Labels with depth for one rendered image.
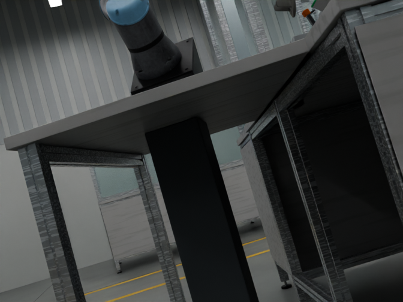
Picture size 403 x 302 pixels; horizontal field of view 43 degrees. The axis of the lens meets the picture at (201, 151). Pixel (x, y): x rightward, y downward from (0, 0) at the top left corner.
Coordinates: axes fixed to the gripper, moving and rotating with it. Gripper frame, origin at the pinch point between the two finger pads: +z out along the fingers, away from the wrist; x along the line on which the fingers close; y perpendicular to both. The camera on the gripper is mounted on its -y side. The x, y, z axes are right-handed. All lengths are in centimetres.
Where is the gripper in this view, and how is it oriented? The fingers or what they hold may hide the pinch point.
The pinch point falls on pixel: (295, 12)
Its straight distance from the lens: 167.2
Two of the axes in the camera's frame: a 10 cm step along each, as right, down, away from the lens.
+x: 0.2, -1.0, -10.0
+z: 2.8, 9.6, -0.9
